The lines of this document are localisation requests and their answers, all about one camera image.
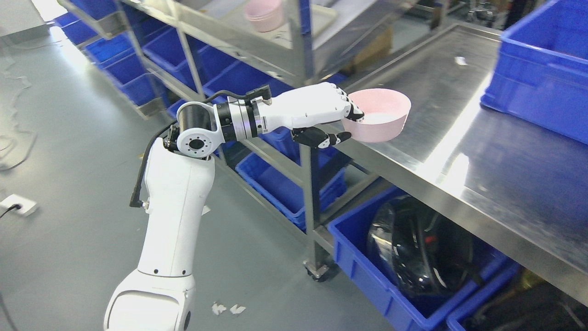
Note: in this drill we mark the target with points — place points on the white paper scrap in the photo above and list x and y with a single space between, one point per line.
460 61

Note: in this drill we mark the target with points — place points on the blue bin under table right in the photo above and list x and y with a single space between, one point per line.
513 301

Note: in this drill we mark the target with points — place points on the stainless steel shelf rack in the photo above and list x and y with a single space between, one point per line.
185 44

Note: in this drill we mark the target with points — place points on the stainless steel table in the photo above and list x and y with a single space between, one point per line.
519 187

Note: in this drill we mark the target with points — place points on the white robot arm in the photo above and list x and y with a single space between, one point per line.
179 173

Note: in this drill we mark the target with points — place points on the white power strip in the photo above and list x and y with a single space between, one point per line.
19 205

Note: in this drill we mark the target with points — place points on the cream bear tray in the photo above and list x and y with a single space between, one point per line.
321 18

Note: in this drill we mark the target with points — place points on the blue crate on table left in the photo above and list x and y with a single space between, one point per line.
541 75

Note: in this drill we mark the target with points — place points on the blue bin under table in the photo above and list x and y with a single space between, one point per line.
404 313
513 301

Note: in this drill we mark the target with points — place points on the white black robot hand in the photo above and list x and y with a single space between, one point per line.
301 109

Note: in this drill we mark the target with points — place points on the blue bin lower shelf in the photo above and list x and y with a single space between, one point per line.
281 192

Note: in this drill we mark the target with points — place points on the blue bin under table left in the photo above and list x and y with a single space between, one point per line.
404 313

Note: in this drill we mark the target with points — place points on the pink ikea bowl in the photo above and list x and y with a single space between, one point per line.
386 112

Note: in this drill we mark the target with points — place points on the black helmet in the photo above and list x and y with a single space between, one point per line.
423 253

